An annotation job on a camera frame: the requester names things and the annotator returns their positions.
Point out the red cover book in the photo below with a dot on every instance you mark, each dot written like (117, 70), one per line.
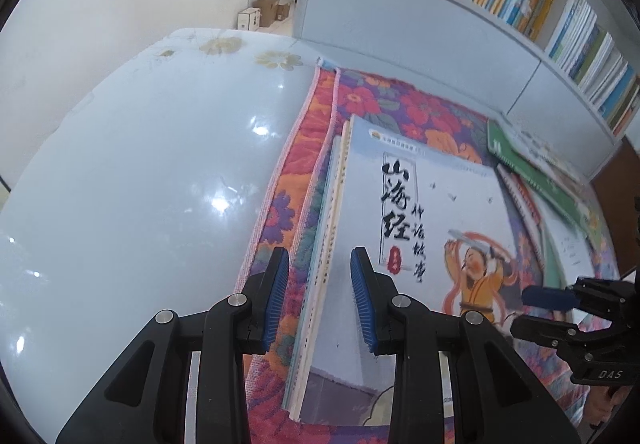
(520, 204)

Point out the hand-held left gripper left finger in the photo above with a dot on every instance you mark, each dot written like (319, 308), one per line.
(277, 299)

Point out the person's right hand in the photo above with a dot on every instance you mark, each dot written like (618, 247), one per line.
(602, 406)

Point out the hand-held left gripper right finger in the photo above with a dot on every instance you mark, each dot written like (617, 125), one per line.
(361, 304)

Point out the cartoon characters cover book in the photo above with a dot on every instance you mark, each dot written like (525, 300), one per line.
(324, 204)

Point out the green cricket cover book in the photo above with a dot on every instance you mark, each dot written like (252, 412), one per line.
(550, 194)

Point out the brown wooden cabinet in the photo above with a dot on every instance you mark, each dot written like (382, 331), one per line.
(622, 174)

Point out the small brown cardboard box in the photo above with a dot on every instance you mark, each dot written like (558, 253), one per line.
(283, 11)

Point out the white cardboard box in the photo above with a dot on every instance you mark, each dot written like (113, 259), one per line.
(248, 19)

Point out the row of blue white books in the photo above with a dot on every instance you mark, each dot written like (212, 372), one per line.
(600, 69)

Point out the white book with robed woman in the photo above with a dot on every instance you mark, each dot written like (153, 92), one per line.
(575, 244)

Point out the floral patterned blanket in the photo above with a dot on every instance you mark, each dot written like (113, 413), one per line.
(380, 99)

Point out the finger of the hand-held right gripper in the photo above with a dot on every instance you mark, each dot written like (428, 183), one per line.
(550, 331)
(547, 298)

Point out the white bookshelf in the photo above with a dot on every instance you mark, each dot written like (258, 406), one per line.
(400, 24)

